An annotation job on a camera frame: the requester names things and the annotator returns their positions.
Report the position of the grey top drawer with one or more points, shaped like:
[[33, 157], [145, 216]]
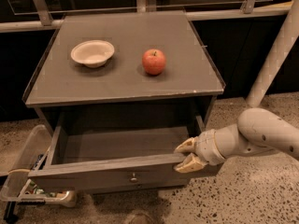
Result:
[[109, 155]]

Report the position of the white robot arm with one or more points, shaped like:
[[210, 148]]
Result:
[[257, 130]]

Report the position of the black object beside bin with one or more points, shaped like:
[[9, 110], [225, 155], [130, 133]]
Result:
[[9, 216]]

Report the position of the metal railing with glass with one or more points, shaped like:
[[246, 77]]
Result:
[[34, 15]]

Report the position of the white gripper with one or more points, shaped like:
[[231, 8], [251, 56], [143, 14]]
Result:
[[205, 146]]

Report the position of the snack packages in bin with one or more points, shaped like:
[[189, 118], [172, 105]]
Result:
[[31, 190]]

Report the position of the white paper bowl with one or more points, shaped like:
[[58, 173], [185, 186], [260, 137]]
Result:
[[93, 53]]

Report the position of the red apple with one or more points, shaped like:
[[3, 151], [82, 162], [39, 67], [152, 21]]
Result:
[[154, 62]]

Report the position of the clear plastic bin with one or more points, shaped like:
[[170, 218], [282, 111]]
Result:
[[38, 142]]

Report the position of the grey wooden drawer cabinet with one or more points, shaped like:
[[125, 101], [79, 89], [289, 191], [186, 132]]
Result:
[[121, 89]]

